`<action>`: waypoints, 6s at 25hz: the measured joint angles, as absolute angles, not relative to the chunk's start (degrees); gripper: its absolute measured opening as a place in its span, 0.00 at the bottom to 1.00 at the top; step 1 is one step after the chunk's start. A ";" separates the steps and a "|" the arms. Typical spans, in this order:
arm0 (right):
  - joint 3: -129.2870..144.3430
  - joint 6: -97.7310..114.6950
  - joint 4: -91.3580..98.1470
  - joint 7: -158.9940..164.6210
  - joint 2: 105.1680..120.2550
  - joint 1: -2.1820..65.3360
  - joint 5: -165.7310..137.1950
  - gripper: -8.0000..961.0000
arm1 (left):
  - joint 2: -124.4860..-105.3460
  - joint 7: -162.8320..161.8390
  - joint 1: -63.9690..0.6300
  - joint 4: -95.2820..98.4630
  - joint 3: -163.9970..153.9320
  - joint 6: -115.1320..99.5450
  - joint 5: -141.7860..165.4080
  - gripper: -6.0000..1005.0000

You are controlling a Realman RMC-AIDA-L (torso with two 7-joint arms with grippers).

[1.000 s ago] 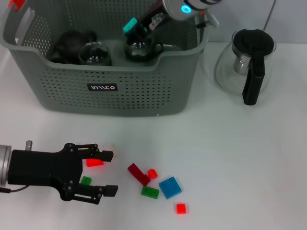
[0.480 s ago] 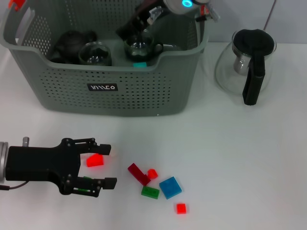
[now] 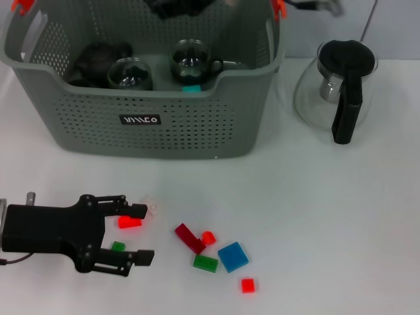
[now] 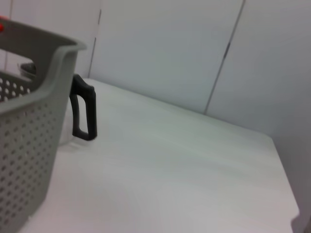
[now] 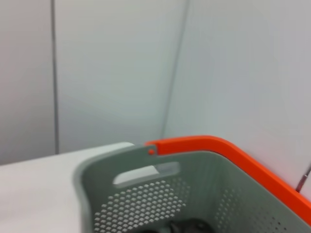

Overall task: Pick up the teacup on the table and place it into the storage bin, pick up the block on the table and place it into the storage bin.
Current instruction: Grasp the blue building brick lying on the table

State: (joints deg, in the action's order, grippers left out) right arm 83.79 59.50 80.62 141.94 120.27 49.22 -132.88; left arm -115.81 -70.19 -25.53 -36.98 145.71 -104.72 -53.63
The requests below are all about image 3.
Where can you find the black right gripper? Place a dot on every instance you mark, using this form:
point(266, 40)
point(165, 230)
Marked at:
point(177, 8)

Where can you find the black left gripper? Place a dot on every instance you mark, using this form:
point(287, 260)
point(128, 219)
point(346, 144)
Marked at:
point(49, 228)

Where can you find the glass teacup with black base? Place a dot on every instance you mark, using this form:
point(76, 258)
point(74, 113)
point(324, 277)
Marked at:
point(131, 75)
point(190, 64)

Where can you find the teal square building brick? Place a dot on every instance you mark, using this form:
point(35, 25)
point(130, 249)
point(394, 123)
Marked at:
point(191, 89)

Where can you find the blue square building brick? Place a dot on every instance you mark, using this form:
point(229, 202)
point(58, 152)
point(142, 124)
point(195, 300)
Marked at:
point(233, 257)

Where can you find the small red square brick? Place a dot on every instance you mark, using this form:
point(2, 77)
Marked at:
point(248, 286)

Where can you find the grey perforated storage bin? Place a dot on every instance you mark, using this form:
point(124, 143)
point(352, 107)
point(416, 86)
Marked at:
point(164, 131)

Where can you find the red building brick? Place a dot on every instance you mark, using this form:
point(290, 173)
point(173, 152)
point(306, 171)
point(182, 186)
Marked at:
point(128, 223)

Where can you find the green building brick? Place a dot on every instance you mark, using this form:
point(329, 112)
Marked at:
point(205, 263)
point(118, 246)

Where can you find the clear building brick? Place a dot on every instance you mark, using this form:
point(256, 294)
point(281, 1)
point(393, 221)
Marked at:
point(151, 206)

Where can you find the dark red long brick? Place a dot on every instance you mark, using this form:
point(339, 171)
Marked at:
point(189, 239)

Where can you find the small red sloped brick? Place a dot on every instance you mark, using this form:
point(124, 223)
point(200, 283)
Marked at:
point(208, 238)

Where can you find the dark clay teapot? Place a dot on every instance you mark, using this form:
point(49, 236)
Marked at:
point(96, 62)

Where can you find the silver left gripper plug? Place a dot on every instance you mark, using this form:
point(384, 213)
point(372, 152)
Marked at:
point(31, 198)

